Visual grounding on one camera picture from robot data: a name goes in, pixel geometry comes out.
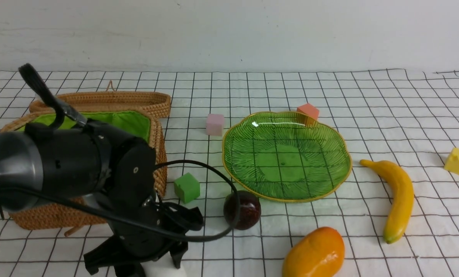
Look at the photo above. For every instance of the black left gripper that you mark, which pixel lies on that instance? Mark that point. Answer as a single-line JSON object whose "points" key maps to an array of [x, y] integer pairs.
{"points": [[147, 230]]}

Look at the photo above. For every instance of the white toy radish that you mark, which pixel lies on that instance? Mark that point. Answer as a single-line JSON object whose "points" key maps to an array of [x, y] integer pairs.
{"points": [[163, 267]]}

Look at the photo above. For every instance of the dark red toy passionfruit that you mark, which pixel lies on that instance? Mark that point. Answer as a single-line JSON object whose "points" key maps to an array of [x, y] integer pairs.
{"points": [[250, 209]]}

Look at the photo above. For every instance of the orange toy mango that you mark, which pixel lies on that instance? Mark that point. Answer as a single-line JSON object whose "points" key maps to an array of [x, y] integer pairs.
{"points": [[320, 253]]}

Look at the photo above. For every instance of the yellow toy banana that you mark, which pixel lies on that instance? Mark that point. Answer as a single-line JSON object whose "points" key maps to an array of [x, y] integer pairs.
{"points": [[403, 197]]}

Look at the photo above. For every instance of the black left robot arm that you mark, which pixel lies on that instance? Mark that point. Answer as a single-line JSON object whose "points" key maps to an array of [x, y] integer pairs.
{"points": [[110, 173]]}

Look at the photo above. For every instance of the green foam cube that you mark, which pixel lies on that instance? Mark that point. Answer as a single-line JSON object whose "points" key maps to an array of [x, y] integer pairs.
{"points": [[187, 188]]}

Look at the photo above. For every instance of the woven rattan basket green lining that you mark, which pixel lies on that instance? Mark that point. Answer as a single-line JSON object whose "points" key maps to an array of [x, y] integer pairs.
{"points": [[51, 216]]}

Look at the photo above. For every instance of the pink foam cube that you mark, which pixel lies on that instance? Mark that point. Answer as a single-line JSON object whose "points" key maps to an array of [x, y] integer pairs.
{"points": [[215, 124]]}

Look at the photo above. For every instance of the woven rattan basket lid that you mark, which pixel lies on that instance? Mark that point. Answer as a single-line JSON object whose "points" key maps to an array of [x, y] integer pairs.
{"points": [[158, 105]]}

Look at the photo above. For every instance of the green glass leaf plate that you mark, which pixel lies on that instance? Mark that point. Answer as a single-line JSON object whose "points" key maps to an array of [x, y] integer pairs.
{"points": [[286, 156]]}

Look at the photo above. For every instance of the orange foam cube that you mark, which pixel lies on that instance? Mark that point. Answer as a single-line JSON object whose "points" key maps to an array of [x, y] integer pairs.
{"points": [[309, 110]]}

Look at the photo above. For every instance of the yellow foam cube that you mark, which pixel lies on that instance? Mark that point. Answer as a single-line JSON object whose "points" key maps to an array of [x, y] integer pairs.
{"points": [[452, 161]]}

